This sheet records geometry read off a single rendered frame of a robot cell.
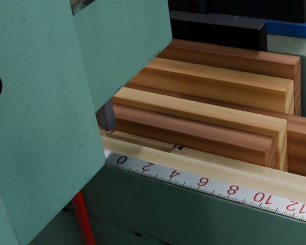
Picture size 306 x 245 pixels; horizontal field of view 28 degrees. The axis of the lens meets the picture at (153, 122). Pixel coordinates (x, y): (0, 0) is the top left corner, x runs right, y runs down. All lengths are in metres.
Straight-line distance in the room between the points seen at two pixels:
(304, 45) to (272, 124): 0.11
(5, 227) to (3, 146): 0.06
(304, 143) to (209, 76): 0.09
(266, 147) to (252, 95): 0.06
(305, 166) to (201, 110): 0.08
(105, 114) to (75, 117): 0.14
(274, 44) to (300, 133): 0.11
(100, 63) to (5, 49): 0.12
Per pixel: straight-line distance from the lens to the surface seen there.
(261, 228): 0.37
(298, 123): 0.43
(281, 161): 0.43
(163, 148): 0.44
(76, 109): 0.30
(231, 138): 0.42
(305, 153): 0.44
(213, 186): 0.37
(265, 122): 0.42
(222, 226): 0.38
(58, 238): 0.50
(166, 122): 0.44
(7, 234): 0.22
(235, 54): 0.46
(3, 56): 0.25
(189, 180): 0.38
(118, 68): 0.38
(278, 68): 0.45
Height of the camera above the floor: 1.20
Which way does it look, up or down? 34 degrees down
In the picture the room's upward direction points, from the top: 10 degrees counter-clockwise
